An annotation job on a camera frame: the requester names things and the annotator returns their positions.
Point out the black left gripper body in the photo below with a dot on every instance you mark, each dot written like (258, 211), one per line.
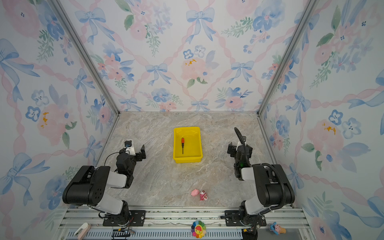
(137, 158)

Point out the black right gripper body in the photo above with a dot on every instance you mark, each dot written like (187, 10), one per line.
(234, 153)

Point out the red-handled screwdriver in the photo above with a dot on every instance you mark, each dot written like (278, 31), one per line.
(183, 144)

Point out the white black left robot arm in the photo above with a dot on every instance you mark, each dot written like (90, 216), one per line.
(88, 187)

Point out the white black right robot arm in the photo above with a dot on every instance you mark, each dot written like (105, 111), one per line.
(273, 189)

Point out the yellow plastic bin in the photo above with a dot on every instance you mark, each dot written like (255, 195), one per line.
(193, 151)

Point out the pink toy figure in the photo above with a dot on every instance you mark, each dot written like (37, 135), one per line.
(202, 194)

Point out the blue pink ice-cream toy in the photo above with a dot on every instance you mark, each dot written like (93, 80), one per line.
(277, 229)

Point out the rainbow flower toy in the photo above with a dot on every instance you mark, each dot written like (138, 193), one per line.
(198, 229)

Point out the white pink clip object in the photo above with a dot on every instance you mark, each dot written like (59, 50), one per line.
(82, 231)

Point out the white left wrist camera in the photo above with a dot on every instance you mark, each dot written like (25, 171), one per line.
(129, 148)

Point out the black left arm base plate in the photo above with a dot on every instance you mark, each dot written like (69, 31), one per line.
(132, 218)

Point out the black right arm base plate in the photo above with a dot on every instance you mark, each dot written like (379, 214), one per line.
(237, 218)

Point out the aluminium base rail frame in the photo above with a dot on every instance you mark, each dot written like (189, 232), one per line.
(162, 216)

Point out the aluminium corner post left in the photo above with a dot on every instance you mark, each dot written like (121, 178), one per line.
(62, 16)

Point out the aluminium corner post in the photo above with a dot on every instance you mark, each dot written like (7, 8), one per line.
(62, 16)
(291, 47)

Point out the aluminium corner post right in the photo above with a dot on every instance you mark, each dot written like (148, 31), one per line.
(291, 47)

